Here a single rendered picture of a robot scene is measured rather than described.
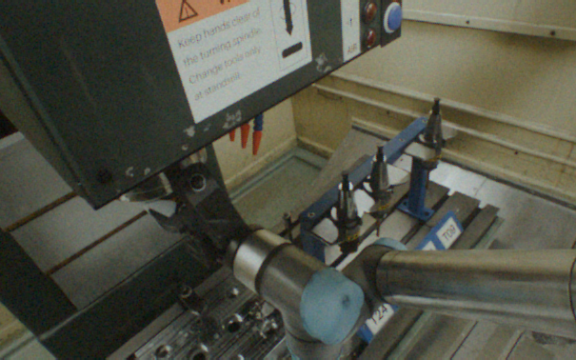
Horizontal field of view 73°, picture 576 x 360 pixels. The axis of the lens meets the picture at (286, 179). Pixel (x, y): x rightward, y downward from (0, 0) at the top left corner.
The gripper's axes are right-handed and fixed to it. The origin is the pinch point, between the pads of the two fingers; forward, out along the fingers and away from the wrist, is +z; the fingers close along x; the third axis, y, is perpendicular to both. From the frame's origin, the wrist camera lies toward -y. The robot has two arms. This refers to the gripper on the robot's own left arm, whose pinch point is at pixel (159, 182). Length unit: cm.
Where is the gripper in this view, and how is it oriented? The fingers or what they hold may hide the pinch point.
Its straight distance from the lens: 63.7
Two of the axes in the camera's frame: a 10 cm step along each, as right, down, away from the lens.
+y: 0.9, 7.5, 6.6
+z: -7.5, -3.8, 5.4
